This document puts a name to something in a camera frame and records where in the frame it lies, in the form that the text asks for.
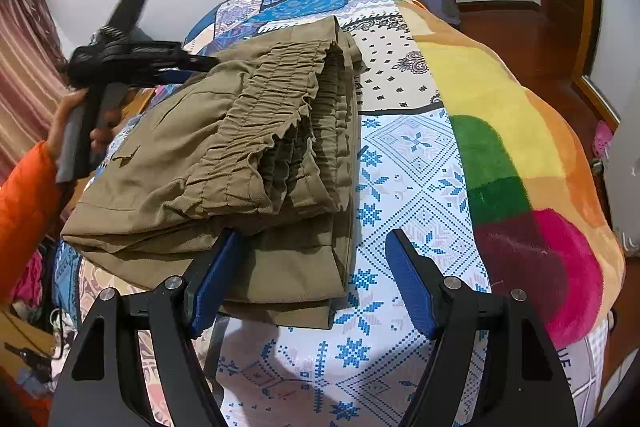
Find khaki olive pants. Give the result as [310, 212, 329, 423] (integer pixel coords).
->
[62, 16, 360, 329]

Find person left hand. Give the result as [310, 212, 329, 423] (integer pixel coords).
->
[45, 86, 132, 160]

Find blue patchwork bedspread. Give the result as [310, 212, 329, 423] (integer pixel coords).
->
[49, 0, 501, 427]

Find striped pink curtain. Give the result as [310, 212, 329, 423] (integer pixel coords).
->
[0, 0, 66, 179]

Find colourful fleece blanket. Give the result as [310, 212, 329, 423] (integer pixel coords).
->
[394, 0, 625, 348]

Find pink folded garment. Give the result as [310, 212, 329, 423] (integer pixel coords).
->
[11, 251, 43, 309]

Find pink slipper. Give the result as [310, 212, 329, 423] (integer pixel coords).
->
[591, 120, 613, 158]

